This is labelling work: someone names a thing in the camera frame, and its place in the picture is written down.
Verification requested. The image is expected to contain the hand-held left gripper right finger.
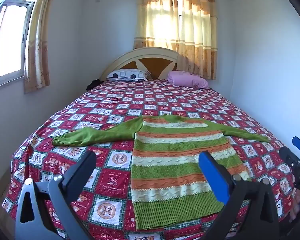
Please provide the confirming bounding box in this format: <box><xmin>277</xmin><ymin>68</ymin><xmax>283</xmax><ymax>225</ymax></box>
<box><xmin>198</xmin><ymin>151</ymin><xmax>284</xmax><ymax>240</ymax></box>

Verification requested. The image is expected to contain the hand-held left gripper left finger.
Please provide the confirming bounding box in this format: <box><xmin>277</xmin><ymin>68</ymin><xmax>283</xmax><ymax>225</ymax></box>
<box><xmin>15</xmin><ymin>151</ymin><xmax>108</xmax><ymax>240</ymax></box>

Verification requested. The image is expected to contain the green striped knit sweater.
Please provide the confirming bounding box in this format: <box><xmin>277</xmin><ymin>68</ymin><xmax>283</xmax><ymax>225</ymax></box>
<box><xmin>52</xmin><ymin>114</ymin><xmax>272</xmax><ymax>231</ymax></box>

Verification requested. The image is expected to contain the red checked printed quilt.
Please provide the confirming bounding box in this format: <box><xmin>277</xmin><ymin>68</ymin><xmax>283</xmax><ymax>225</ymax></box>
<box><xmin>1</xmin><ymin>77</ymin><xmax>300</xmax><ymax>240</ymax></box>

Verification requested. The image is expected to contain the dark cloth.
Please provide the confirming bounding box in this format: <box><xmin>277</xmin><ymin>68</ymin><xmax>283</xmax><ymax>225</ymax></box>
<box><xmin>86</xmin><ymin>79</ymin><xmax>102</xmax><ymax>91</ymax></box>

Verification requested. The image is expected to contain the pink pillow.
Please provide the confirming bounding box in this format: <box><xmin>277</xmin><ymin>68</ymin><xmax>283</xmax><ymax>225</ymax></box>
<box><xmin>167</xmin><ymin>70</ymin><xmax>209</xmax><ymax>89</ymax></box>

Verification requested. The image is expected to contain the white patterned pillow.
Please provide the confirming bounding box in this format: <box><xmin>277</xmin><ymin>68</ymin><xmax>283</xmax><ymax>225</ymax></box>
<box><xmin>106</xmin><ymin>69</ymin><xmax>150</xmax><ymax>82</ymax></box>

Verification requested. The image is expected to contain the cream and wood headboard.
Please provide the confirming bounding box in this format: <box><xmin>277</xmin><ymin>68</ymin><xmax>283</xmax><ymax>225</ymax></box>
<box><xmin>100</xmin><ymin>47</ymin><xmax>188</xmax><ymax>81</ymax></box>

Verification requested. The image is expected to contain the beige printed window curtain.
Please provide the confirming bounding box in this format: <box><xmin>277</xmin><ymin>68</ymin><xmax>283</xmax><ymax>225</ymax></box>
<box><xmin>24</xmin><ymin>0</ymin><xmax>57</xmax><ymax>94</ymax></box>

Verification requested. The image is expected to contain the yellow banded curtain panel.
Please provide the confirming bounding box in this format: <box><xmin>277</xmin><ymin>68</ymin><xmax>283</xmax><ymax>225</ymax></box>
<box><xmin>133</xmin><ymin>0</ymin><xmax>181</xmax><ymax>53</ymax></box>
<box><xmin>177</xmin><ymin>0</ymin><xmax>218</xmax><ymax>80</ymax></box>

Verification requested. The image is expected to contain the sliding glass window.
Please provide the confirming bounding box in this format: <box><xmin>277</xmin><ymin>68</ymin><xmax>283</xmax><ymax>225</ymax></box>
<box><xmin>0</xmin><ymin>0</ymin><xmax>34</xmax><ymax>90</ymax></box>

